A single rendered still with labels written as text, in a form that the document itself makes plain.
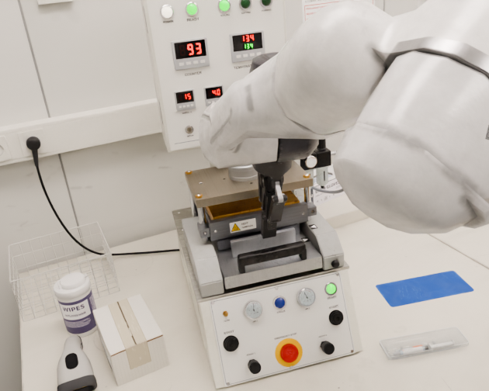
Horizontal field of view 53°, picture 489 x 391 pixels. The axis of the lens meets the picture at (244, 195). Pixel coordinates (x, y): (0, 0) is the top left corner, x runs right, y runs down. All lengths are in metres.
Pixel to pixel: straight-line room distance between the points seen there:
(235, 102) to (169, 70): 0.65
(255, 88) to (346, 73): 0.16
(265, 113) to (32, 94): 1.10
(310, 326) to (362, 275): 0.35
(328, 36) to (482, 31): 0.11
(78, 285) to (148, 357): 0.26
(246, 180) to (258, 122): 0.59
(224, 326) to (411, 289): 0.54
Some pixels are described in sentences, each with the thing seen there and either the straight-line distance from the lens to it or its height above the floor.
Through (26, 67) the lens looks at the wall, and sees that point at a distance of 1.55.
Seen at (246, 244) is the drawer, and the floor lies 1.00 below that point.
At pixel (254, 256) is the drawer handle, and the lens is 1.04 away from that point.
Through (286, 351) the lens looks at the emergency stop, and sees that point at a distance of 1.12.
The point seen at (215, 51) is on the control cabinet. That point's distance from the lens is 1.22.
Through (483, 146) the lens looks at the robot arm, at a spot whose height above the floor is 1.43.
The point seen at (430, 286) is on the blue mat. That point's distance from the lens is 1.41.
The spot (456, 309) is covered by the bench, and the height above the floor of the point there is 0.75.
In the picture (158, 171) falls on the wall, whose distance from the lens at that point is 1.67.
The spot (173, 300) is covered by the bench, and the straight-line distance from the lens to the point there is 1.39.
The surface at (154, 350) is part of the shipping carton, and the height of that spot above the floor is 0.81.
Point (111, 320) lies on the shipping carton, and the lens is 1.23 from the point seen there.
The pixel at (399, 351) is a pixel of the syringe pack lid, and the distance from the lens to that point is 1.17.
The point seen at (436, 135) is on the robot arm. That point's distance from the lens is 0.35.
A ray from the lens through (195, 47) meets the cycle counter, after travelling 1.20.
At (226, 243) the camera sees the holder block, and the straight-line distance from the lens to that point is 1.14.
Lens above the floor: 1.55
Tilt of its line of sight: 25 degrees down
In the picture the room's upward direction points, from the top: 6 degrees counter-clockwise
